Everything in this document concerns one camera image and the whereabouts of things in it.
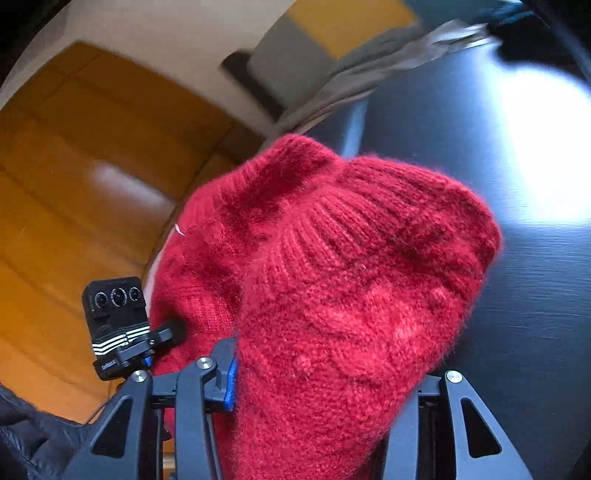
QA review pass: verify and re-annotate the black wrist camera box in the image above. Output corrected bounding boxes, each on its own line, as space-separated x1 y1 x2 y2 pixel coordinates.
81 277 185 381

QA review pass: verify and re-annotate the colour block sofa cushion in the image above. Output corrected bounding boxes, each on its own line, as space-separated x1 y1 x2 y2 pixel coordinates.
221 0 491 122

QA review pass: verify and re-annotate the grey hoodie garment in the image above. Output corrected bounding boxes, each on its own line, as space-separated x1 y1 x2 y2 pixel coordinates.
274 19 493 134

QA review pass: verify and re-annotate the red knit sweater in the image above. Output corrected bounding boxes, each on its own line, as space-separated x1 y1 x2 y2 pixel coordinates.
148 135 502 479

